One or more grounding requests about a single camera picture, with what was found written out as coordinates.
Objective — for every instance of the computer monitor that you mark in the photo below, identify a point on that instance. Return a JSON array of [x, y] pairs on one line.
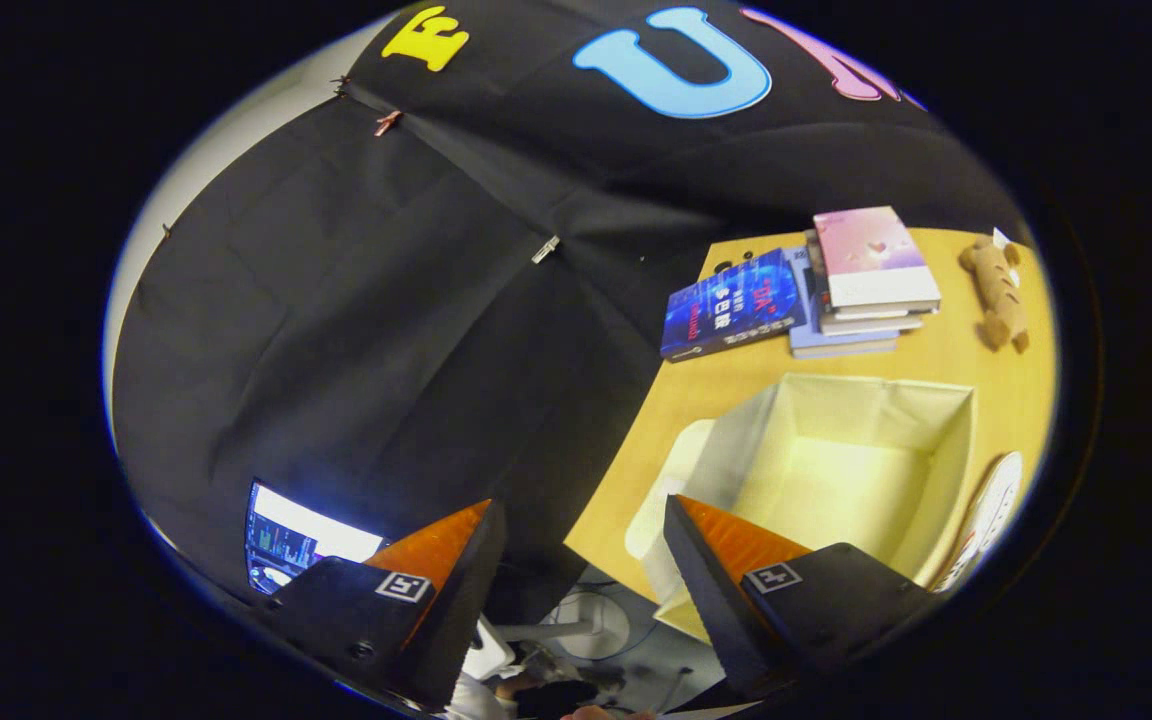
[[286, 535]]

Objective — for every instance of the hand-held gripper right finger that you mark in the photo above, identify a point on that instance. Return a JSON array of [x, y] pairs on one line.
[[701, 590]]

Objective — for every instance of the cream fabric storage box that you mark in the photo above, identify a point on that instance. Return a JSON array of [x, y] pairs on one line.
[[836, 470]]

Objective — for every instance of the brown plush toy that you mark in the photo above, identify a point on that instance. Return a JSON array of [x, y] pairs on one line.
[[998, 295]]

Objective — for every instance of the blue hardcover book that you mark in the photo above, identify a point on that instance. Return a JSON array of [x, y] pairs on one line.
[[731, 305]]

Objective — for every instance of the white striped canvas shoe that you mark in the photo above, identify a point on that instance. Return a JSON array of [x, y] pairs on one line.
[[991, 510]]

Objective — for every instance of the light blue book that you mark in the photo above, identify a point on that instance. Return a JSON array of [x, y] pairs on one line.
[[836, 343]]

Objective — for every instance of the silver clip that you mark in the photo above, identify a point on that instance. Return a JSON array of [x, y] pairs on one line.
[[545, 248]]

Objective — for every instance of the black backdrop cloth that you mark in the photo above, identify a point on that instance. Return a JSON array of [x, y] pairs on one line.
[[336, 330]]

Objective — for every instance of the pink cover book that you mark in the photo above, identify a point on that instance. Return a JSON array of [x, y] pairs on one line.
[[871, 255]]

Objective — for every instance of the copper clip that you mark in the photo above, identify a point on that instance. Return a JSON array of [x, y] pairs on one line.
[[387, 122]]

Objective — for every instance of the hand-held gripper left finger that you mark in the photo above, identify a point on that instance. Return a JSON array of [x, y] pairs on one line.
[[461, 600]]

